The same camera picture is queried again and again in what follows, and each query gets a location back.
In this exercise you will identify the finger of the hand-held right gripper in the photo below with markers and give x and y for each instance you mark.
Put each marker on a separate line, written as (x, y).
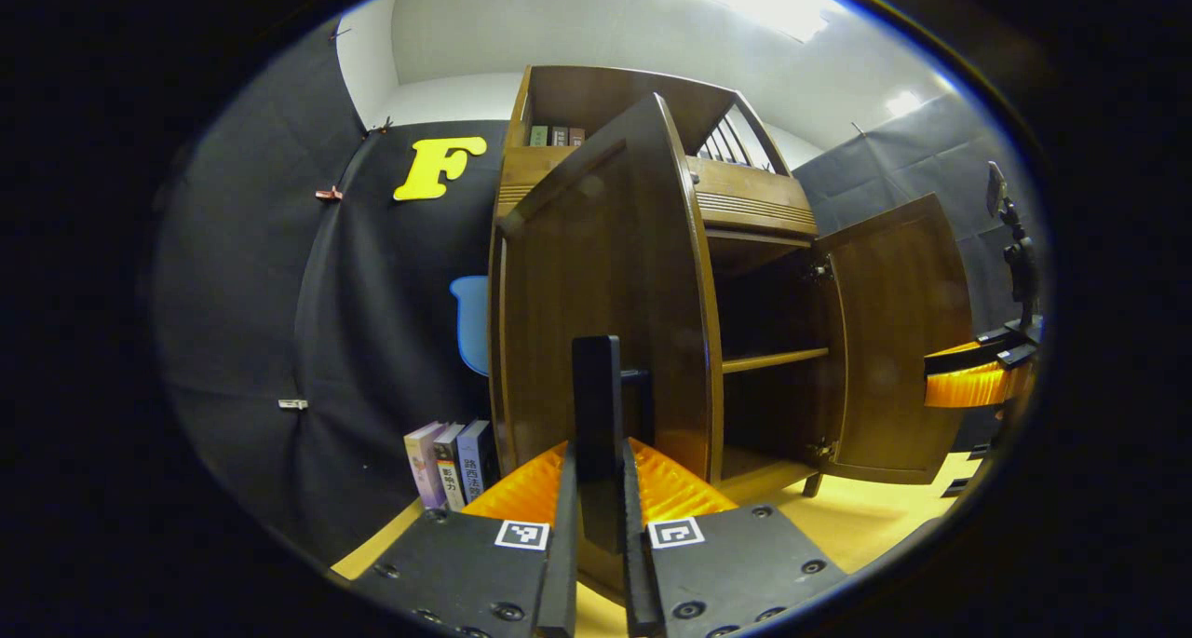
(950, 363)

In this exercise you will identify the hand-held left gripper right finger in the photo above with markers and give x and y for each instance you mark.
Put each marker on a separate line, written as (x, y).
(641, 573)

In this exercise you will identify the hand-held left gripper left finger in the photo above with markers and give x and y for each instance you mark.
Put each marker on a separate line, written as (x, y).
(559, 573)

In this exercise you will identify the wooden shoe cabinet door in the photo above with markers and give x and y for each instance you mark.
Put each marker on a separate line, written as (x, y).
(894, 340)
(605, 265)

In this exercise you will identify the wooden double-door shoe cabinet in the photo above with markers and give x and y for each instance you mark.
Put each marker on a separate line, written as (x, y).
(764, 303)

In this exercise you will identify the blue book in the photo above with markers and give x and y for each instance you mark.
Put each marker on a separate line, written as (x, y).
(477, 461)

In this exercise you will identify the grey and orange book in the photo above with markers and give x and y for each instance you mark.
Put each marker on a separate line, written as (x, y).
(451, 470)

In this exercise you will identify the pink book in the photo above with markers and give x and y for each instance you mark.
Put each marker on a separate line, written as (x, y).
(424, 466)

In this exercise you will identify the wooden drawer with knob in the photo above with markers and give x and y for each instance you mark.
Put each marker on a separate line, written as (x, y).
(745, 200)

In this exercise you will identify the small ceiling light panel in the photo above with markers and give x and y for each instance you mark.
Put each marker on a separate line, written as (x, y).
(903, 103)

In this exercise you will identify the black backdrop cloth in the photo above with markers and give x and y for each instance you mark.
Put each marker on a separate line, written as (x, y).
(372, 293)

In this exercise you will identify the large ceiling light panel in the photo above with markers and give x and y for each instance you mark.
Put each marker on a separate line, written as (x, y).
(745, 0)

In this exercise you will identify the green book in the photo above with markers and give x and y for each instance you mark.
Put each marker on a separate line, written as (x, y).
(539, 136)

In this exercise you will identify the red clip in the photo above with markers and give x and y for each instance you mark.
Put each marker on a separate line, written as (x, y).
(328, 194)

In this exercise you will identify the black camera stand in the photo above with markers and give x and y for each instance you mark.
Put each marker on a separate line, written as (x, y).
(1022, 265)

